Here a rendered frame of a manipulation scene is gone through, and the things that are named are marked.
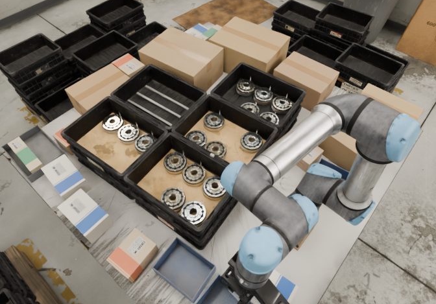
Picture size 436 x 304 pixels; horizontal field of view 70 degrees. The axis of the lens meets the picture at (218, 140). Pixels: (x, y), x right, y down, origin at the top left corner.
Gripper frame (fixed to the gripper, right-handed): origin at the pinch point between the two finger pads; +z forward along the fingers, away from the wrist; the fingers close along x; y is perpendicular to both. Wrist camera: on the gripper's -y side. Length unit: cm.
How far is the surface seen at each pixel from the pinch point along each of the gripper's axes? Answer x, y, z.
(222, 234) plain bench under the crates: -24, 26, 41
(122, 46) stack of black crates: -92, 192, 58
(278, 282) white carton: -20.6, -3.2, 32.1
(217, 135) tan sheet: -54, 58, 26
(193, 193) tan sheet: -24, 44, 28
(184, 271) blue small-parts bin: -2, 28, 42
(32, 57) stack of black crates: -36, 234, 62
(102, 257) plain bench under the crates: 17, 57, 44
